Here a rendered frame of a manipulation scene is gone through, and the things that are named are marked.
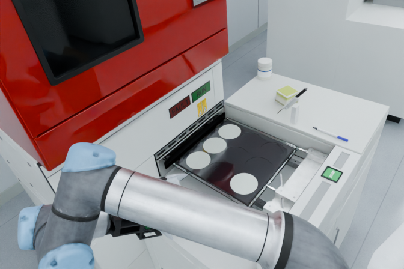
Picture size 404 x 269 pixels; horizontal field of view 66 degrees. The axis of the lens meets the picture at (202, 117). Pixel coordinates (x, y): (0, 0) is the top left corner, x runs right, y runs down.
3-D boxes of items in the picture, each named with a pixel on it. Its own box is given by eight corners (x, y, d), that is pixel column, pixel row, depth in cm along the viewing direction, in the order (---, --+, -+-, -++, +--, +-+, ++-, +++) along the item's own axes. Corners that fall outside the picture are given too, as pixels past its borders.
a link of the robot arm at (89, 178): (391, 251, 41) (52, 143, 44) (365, 328, 42) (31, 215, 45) (355, 220, 53) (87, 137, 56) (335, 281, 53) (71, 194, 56)
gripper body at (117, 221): (165, 236, 68) (110, 247, 61) (148, 218, 75) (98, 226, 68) (169, 203, 66) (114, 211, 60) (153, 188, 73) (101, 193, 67)
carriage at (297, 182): (261, 218, 107) (261, 214, 106) (308, 157, 128) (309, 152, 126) (282, 231, 103) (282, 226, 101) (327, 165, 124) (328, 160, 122)
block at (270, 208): (263, 212, 106) (263, 206, 104) (267, 205, 108) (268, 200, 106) (284, 224, 102) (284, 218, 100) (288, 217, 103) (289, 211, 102)
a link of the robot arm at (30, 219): (19, 264, 52) (15, 238, 59) (86, 250, 58) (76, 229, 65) (22, 220, 51) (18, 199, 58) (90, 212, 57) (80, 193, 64)
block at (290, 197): (274, 196, 111) (275, 191, 109) (279, 190, 112) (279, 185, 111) (295, 208, 106) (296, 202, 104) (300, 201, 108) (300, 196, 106)
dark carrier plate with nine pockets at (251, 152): (176, 163, 126) (176, 162, 126) (226, 120, 146) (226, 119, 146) (247, 205, 107) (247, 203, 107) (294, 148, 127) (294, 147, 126)
